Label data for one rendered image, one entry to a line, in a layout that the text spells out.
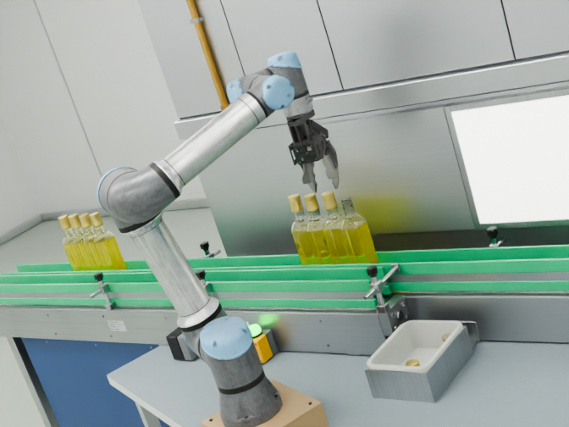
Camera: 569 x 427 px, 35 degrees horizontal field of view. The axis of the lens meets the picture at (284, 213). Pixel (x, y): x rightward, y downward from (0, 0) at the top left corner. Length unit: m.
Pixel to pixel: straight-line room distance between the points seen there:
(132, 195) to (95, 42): 5.58
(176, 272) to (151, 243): 0.09
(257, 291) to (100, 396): 1.01
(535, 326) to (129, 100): 5.58
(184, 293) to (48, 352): 1.37
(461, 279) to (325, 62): 0.69
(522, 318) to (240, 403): 0.71
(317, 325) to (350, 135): 0.53
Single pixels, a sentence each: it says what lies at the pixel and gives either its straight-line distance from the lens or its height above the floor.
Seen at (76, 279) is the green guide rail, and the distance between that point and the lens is 3.27.
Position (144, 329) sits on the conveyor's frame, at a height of 0.81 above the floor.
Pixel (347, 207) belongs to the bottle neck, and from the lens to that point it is 2.42.
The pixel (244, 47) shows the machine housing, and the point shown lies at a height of 1.57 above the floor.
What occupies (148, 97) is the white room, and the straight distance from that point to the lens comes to 7.31.
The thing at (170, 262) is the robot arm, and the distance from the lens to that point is 2.16.
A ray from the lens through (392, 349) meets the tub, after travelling 2.30.
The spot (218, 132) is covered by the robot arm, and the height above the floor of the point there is 1.48.
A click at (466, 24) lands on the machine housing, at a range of 2.28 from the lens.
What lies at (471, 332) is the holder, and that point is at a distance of 2.36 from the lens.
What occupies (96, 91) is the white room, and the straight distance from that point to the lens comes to 7.71.
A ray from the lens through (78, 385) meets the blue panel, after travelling 3.47.
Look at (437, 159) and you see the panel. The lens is 2.40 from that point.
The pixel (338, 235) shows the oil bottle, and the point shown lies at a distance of 2.47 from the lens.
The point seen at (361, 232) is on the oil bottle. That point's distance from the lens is 2.43.
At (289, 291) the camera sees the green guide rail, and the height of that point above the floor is 0.93.
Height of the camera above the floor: 1.85
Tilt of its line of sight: 17 degrees down
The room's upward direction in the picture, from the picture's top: 18 degrees counter-clockwise
